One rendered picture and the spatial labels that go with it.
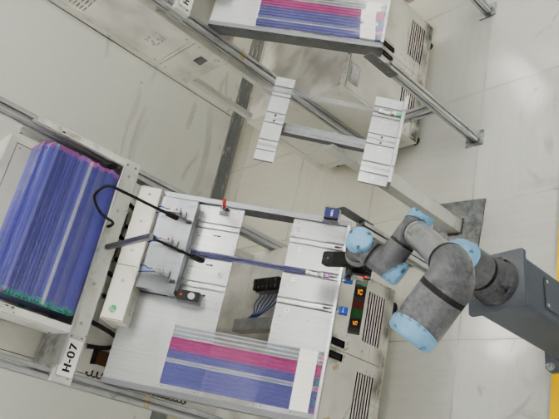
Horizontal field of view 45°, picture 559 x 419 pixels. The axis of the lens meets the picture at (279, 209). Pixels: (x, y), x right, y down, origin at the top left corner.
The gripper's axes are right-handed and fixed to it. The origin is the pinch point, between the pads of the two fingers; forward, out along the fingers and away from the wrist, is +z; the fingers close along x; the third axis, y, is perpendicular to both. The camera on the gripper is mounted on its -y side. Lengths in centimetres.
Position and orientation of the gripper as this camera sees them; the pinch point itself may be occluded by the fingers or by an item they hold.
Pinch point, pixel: (348, 274)
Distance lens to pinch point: 224.4
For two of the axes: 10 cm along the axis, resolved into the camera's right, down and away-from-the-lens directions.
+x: 2.0, -9.0, 3.8
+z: 0.7, 4.0, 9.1
